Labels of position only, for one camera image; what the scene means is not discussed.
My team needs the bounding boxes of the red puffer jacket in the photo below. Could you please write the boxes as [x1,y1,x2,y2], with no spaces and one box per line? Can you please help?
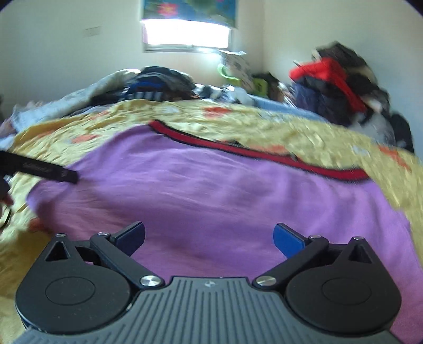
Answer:
[289,58,366,112]

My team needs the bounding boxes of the dark clothes pile on bed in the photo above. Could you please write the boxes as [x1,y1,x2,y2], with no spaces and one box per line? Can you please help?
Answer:
[90,66,199,106]

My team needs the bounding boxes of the dark navy jacket pile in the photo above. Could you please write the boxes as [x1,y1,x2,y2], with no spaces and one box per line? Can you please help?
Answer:
[292,77,355,127]

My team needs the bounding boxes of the black bag by wall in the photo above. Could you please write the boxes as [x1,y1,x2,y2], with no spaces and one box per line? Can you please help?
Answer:
[389,112,414,153]

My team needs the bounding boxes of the lotus print roller blind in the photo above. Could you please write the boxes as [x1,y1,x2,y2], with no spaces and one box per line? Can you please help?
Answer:
[141,0,237,28]

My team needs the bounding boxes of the blue knitted blanket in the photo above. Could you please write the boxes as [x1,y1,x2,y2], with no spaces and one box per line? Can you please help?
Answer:
[250,94,328,123]

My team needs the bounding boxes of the purple knit sweater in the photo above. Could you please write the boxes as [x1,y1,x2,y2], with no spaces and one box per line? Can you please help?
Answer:
[27,123,422,343]

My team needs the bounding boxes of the window with grey frame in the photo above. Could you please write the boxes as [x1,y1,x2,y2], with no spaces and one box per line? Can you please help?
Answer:
[141,19,232,52]

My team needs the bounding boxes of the white wall socket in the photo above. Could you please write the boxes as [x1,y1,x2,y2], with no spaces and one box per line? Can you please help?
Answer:
[82,26,101,37]

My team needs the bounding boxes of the green plastic chair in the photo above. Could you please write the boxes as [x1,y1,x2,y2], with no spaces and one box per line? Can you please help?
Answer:
[217,63,242,87]

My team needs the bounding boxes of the yellow carrot print quilt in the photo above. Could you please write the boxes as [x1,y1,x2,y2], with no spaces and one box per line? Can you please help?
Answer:
[12,100,422,343]

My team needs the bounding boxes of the person's left hand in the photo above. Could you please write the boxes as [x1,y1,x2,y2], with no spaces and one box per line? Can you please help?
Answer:
[0,178,14,206]

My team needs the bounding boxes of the floral white pillow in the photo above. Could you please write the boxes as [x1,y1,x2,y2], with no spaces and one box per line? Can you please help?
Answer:
[219,50,255,92]

